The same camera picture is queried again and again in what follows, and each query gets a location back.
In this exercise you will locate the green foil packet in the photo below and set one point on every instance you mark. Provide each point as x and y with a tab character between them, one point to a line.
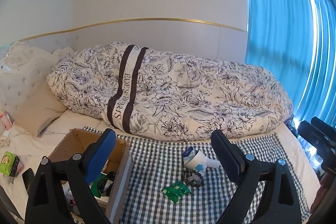
176	190

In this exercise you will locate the checked grey white blanket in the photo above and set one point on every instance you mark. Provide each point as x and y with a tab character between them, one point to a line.
152	161

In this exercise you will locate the floral white duvet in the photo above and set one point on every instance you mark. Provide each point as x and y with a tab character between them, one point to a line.
197	95

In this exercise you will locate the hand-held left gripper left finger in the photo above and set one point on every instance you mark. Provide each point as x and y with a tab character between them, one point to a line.
101	158

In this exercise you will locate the blue white tissue packet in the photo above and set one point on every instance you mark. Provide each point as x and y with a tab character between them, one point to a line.
188	154

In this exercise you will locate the brown cardboard box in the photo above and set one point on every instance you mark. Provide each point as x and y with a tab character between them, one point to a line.
78	140

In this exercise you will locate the small white cylinder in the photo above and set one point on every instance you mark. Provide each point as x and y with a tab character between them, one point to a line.
214	163

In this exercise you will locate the green snack pack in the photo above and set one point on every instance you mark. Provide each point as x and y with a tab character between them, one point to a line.
9	162

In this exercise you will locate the small patterned pouch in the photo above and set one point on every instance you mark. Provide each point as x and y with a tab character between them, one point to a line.
4	142

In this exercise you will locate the black phone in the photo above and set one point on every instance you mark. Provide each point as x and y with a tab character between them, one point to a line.
27	178

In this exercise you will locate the small blue star piece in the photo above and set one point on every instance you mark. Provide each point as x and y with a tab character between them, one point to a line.
200	167

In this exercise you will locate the person's right hand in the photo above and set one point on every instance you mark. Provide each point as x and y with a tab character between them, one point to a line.
319	195

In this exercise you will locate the white tape roll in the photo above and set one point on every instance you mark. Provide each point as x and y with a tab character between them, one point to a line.
200	158

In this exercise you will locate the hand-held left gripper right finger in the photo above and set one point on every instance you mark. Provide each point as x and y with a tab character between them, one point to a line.
225	155

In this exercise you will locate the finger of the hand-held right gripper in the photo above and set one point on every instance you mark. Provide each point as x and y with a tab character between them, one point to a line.
309	132
324	125

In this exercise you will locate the green box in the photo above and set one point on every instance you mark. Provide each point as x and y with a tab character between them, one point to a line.
101	184

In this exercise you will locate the blue curtain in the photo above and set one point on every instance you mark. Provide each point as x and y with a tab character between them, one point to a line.
275	16

